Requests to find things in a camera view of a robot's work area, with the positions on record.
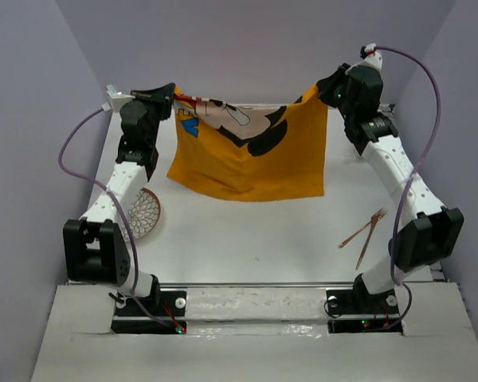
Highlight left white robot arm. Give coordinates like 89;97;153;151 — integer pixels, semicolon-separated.
63;83;175;314

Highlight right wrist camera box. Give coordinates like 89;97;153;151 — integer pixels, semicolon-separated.
358;43;382;72

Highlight aluminium table edge rail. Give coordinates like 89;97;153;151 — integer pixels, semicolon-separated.
111;102;395;117

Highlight floral patterned plate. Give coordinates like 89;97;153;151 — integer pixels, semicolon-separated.
127;188;161;241

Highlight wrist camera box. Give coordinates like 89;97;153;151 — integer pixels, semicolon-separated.
358;43;382;72
101;84;135;113

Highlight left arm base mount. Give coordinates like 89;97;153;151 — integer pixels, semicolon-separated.
108;289;187;335

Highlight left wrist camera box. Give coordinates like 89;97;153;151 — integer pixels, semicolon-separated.
101;84;135;113

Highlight orange cartoon mouse placemat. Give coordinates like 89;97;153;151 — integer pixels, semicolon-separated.
167;85;328;202

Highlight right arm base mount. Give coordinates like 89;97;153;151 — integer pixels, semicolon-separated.
323;289;402;334

